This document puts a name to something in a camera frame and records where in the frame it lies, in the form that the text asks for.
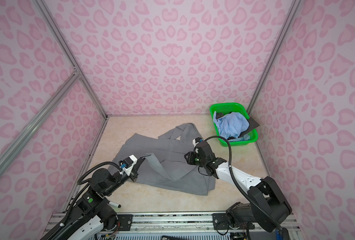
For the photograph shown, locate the grey long sleeve shirt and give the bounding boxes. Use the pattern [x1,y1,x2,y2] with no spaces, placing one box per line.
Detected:
[113,123,215,196]

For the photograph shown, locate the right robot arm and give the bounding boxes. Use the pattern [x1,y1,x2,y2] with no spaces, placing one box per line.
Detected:
[184,138,292,240]

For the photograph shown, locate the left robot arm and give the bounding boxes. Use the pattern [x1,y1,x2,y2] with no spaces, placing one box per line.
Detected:
[42,155,145,240]

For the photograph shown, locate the black marker pen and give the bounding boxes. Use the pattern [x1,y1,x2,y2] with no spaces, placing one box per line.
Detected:
[108,202,121,208]

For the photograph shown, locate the light blue shirt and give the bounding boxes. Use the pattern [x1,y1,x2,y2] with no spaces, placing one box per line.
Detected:
[212,111,250,141]

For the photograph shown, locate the green plastic basket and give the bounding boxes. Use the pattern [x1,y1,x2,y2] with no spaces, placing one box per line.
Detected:
[209,103,259,146]

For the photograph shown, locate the black shirt in basket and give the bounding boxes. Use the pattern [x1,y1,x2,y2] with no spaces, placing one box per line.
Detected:
[216,111,260,141]

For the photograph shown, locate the blue tool at edge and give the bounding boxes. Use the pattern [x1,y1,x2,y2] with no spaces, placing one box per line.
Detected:
[275,228,290,240]

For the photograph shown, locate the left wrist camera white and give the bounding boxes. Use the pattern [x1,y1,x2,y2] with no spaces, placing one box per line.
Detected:
[119,155,137,177]

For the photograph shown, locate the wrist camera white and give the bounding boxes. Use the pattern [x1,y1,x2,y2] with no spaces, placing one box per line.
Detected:
[192,137,203,146]
[119,155,137,177]

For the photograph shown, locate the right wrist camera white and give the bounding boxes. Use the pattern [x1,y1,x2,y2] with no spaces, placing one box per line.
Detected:
[192,137,203,146]

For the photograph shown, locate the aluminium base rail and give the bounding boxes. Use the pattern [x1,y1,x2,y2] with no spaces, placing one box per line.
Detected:
[42,209,304,240]

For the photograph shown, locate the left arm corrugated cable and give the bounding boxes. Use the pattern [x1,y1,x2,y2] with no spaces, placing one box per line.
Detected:
[49,161,122,238]

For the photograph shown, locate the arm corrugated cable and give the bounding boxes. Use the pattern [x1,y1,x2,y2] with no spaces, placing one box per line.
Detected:
[49,161,122,238]
[202,135,283,232]

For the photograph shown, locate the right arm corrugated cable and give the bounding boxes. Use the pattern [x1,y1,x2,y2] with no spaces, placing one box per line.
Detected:
[202,135,283,232]

